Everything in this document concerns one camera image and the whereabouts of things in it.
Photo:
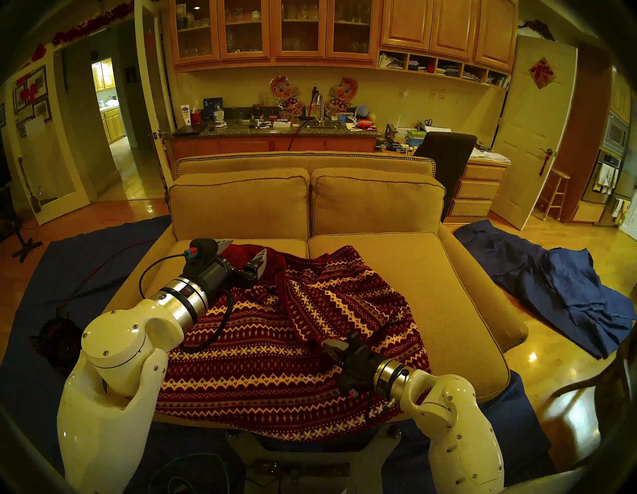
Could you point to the dark-topped wooden counter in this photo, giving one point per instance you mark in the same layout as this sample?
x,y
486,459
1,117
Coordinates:
x,y
259,146

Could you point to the small wooden stool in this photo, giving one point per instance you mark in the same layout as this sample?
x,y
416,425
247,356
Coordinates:
x,y
560,175

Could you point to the yellow hanging towel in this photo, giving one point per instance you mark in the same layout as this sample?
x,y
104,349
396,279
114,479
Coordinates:
x,y
619,209

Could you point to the black floor stand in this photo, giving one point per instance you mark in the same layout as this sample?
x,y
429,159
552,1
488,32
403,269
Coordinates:
x,y
25,246

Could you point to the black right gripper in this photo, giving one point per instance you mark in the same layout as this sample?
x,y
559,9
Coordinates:
x,y
361,371

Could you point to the wooden cubby shelf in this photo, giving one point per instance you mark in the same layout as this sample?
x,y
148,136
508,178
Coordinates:
x,y
438,74

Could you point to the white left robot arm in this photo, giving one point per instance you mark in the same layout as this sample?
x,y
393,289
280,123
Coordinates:
x,y
109,423

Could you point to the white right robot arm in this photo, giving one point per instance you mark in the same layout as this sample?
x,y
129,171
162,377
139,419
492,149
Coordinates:
x,y
458,433

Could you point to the stack of papers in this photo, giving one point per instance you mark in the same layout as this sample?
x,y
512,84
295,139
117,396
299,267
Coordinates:
x,y
490,157

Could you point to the white lotion bottle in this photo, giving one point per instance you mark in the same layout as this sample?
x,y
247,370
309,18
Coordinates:
x,y
185,115

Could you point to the yellow fabric sofa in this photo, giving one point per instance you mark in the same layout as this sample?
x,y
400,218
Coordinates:
x,y
303,162

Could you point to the yellow sofa back cushion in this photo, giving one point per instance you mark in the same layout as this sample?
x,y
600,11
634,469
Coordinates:
x,y
378,201
239,204

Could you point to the large navy floor cloth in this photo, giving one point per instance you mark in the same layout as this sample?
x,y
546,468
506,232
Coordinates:
x,y
74,264

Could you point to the dark wooden chair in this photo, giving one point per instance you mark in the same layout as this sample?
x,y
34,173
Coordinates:
x,y
612,393

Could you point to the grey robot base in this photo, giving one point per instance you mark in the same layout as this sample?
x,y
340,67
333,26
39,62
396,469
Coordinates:
x,y
363,463

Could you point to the red cup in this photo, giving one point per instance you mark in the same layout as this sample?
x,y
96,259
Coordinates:
x,y
196,118

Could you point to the white hanging towel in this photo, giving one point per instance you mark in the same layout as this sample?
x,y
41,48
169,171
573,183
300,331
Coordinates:
x,y
604,177

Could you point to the large black picture frame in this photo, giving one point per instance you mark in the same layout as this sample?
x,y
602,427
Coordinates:
x,y
39,79

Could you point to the stainless wall oven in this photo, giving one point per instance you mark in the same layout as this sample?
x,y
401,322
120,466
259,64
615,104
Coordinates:
x,y
616,134

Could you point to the white mirrored door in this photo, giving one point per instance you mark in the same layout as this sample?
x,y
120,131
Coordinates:
x,y
69,164

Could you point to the dark blue box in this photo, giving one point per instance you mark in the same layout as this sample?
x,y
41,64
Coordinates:
x,y
213,107

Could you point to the cartoon animal wall decoration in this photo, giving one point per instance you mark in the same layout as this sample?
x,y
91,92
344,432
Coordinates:
x,y
343,93
284,90

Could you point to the crumpled blue blanket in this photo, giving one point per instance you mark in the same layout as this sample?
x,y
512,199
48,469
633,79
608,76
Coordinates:
x,y
547,284

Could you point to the yellow-lit kitchen base cabinet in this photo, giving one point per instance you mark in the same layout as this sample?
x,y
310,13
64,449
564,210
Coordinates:
x,y
114,127

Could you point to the wooden desk with drawers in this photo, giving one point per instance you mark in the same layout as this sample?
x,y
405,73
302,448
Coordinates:
x,y
477,189

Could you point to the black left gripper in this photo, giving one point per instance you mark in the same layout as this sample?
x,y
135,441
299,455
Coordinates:
x,y
214,281

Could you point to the metal sink faucet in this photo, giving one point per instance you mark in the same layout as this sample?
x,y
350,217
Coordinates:
x,y
318,105

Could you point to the red patterned knit blanket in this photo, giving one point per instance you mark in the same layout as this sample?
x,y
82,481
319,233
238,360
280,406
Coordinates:
x,y
273,378

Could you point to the glass-door wooden wall cabinet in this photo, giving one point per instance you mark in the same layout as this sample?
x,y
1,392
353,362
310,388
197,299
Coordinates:
x,y
273,30

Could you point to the yellow sofa seat cushion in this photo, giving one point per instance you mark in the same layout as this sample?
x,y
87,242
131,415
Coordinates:
x,y
433,284
159,274

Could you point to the plain white open door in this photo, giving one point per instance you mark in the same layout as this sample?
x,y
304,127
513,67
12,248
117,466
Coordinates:
x,y
159,99

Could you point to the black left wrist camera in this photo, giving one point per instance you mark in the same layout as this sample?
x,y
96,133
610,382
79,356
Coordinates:
x,y
203,249

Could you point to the red diamond door ornament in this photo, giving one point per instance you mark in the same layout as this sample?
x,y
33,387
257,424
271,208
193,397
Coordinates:
x,y
542,72

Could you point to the white door with ornament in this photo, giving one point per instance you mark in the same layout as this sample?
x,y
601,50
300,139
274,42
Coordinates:
x,y
530,127

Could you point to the red garland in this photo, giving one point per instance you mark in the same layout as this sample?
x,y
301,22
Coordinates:
x,y
89,25

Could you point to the black office chair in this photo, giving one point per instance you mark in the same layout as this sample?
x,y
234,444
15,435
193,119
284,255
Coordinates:
x,y
445,164

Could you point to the solid wooden wall cabinet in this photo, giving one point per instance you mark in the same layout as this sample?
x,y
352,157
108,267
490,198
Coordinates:
x,y
450,25

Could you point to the teal container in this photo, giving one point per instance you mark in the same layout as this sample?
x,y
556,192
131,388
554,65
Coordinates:
x,y
415,137

